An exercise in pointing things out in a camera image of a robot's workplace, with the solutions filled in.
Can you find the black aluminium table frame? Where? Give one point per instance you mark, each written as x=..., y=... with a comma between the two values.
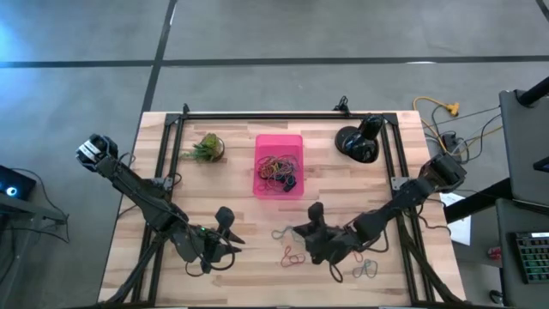
x=279, y=116

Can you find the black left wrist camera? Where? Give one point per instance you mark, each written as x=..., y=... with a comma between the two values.
x=225, y=217

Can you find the black diagonal bar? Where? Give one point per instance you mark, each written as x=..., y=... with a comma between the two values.
x=476, y=199

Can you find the grey side table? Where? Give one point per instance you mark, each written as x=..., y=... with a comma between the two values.
x=527, y=141

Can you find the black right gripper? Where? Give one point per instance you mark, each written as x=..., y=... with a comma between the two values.
x=336, y=244

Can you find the grey side stand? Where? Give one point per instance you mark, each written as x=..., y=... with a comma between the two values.
x=25, y=210

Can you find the black power adapter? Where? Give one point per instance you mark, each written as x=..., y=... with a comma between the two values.
x=450, y=141

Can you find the backlit black keyboard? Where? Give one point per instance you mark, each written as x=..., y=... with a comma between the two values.
x=534, y=257

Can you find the small potted green plant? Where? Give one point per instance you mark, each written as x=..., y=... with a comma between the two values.
x=210, y=148

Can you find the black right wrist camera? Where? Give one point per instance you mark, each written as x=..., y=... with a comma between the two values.
x=316, y=213

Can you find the black wide rubber band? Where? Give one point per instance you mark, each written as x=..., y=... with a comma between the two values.
x=290, y=185

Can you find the black desk lamp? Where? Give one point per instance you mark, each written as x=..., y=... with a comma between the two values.
x=358, y=146

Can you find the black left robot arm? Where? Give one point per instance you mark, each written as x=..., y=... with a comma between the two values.
x=141, y=197

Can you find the small red object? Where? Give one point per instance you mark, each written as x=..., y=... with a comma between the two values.
x=494, y=253

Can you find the grey desk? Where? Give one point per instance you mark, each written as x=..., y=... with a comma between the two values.
x=527, y=219

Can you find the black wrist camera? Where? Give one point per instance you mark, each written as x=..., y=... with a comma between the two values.
x=316, y=213
x=225, y=217

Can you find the black device with blue light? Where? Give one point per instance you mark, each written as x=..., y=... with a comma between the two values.
x=17, y=182

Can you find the black pole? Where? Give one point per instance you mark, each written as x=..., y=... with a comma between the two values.
x=534, y=92

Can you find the teal rubber band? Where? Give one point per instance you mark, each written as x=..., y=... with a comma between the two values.
x=279, y=235

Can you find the black flat device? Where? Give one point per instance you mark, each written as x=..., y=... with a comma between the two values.
x=541, y=165

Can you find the white paper sheet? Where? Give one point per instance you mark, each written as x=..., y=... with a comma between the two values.
x=461, y=232

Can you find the grey-blue rubber band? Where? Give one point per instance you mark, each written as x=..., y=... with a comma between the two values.
x=364, y=274

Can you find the silver mounting plate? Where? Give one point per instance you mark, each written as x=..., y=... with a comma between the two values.
x=398, y=183
x=167, y=183

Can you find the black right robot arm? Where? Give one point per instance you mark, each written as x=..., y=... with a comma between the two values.
x=407, y=197

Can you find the black computer mouse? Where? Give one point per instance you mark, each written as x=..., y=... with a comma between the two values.
x=496, y=296

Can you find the pink translucent plastic bin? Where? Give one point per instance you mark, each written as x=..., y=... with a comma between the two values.
x=279, y=143

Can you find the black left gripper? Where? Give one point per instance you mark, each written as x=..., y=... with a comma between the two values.
x=197, y=244

